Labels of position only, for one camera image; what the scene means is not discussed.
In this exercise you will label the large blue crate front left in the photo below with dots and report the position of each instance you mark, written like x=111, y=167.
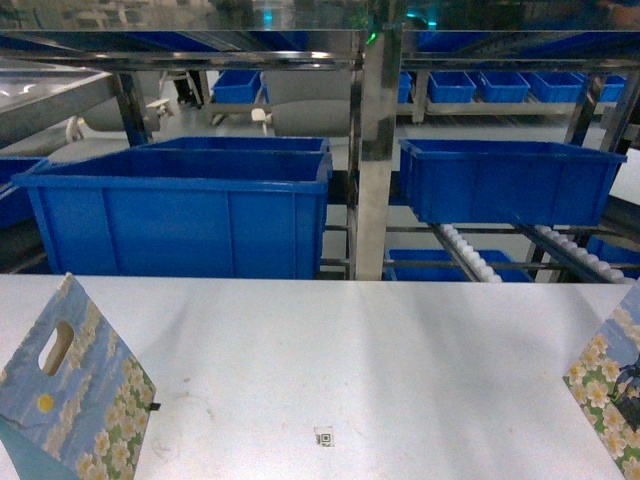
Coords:
x=183, y=213

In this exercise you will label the blue crate behind front crate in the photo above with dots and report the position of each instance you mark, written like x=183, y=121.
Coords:
x=303, y=144

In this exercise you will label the blue crate right shelf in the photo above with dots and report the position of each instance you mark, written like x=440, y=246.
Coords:
x=508, y=182

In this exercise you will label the QR code sticker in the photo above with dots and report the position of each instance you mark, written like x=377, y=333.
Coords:
x=325, y=436

